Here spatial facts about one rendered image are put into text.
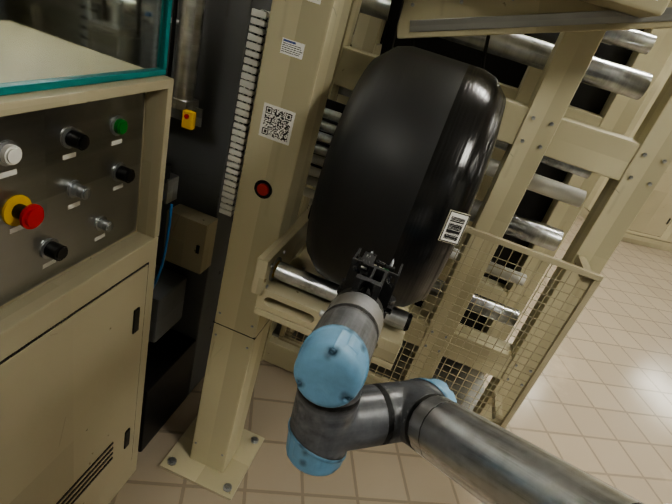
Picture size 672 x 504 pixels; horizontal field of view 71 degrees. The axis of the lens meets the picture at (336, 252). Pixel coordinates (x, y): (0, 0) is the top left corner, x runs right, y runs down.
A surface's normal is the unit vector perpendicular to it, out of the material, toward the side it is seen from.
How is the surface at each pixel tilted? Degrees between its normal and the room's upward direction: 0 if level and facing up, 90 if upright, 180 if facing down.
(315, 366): 83
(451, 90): 33
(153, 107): 90
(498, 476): 69
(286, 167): 90
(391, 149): 63
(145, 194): 90
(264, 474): 0
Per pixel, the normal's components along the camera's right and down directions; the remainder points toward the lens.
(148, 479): 0.26, -0.84
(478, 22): -0.28, 0.40
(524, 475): -0.60, -0.72
